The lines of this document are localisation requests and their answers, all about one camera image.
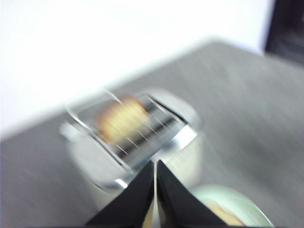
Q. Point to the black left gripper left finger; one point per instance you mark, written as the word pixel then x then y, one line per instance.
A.
pixel 133 204

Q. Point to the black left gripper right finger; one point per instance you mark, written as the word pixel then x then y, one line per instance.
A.
pixel 180 204

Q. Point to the toasted bread slice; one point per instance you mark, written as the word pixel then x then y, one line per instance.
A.
pixel 225 215
pixel 122 118

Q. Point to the pale green round plate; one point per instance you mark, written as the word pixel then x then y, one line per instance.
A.
pixel 251 204

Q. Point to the cream toaster with chrome top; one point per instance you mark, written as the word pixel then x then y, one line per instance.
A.
pixel 180 147

